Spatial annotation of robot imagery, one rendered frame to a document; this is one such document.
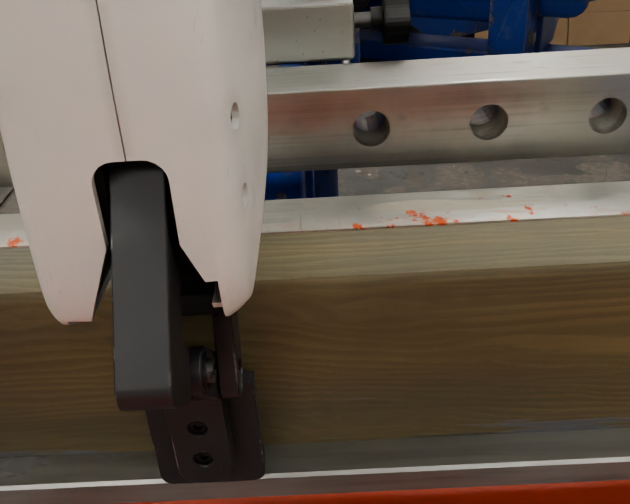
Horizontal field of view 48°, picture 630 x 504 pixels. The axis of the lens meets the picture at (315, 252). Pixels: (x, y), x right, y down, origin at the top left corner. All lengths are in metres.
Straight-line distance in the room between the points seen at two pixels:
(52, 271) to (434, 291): 0.10
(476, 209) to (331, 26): 0.15
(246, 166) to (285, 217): 0.22
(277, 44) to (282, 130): 0.06
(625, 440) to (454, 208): 0.17
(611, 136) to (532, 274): 0.25
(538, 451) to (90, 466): 0.14
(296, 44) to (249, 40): 0.29
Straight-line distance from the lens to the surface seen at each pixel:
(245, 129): 0.15
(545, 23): 0.88
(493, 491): 0.28
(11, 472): 0.25
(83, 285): 0.16
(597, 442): 0.25
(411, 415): 0.23
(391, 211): 0.38
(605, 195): 0.41
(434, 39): 0.95
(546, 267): 0.21
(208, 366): 0.17
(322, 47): 0.45
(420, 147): 0.42
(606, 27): 4.58
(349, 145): 0.42
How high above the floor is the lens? 1.17
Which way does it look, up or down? 31 degrees down
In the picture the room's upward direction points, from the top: 4 degrees counter-clockwise
